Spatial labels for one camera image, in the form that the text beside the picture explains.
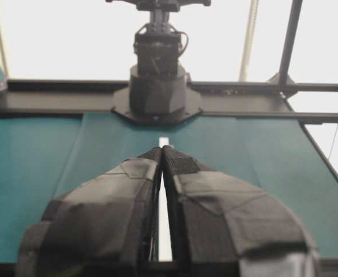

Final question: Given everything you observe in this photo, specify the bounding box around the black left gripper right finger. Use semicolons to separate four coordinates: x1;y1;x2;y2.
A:
162;146;321;276

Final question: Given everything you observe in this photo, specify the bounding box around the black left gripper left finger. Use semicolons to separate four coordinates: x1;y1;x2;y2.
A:
15;147;162;276

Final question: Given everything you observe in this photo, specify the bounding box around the white wooden board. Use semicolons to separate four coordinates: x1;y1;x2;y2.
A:
157;136;172;263

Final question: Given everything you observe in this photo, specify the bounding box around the black metal frame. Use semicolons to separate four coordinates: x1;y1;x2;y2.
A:
0;1;338;200

